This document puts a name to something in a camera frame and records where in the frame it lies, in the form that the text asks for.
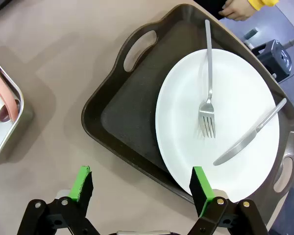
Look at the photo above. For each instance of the person right hand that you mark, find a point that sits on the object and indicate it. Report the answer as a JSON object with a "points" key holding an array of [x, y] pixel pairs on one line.
{"points": [[237, 11]]}

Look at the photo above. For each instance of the rectangular steel container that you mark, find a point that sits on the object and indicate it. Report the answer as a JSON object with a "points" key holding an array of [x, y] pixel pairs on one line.
{"points": [[7, 137]]}

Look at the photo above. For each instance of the silver table knife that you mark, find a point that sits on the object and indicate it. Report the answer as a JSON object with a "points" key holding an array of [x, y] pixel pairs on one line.
{"points": [[242, 144]]}

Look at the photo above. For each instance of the dark brown serving tray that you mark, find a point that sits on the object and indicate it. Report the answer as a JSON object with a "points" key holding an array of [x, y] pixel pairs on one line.
{"points": [[132, 117]]}

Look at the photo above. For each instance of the person right forearm yellow sleeve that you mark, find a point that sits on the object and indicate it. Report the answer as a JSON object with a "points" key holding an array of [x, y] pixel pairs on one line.
{"points": [[258, 3]]}

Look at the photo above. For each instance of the silver fork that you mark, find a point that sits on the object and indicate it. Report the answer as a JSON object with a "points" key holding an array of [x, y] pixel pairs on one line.
{"points": [[206, 112]]}

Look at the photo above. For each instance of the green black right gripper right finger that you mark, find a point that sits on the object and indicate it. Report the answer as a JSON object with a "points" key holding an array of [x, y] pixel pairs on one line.
{"points": [[202, 191]]}

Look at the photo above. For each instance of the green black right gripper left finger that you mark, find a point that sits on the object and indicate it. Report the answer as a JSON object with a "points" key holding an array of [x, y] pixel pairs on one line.
{"points": [[82, 186]]}

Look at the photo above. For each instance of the white round plate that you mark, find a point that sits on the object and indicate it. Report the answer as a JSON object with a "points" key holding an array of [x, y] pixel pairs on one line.
{"points": [[235, 98]]}

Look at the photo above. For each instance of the dark grey plastic stool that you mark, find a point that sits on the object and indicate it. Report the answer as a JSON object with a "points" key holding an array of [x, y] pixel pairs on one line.
{"points": [[276, 58]]}

